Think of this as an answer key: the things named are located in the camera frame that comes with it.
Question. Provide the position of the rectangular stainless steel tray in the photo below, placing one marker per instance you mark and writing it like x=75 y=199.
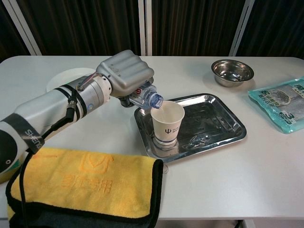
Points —
x=209 y=123

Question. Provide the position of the yellow towel with black trim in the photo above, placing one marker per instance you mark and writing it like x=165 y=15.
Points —
x=83 y=185

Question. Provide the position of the stainless steel bowl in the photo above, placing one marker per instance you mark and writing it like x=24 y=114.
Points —
x=231 y=71

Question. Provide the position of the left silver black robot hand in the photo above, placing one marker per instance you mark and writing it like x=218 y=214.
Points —
x=128 y=71

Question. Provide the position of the teal steel scrubber packet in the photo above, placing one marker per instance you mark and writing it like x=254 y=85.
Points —
x=280 y=104

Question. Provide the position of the transparent plastic water bottle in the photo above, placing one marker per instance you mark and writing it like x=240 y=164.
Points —
x=147 y=95

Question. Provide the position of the white paper cup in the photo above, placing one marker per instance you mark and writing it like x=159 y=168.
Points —
x=166 y=123

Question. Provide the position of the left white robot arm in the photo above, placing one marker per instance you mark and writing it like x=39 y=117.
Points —
x=47 y=107

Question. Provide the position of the white round plate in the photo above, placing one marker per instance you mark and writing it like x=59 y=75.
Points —
x=69 y=74

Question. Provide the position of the white partition frame post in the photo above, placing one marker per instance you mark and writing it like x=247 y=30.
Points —
x=23 y=26
x=145 y=26
x=242 y=26

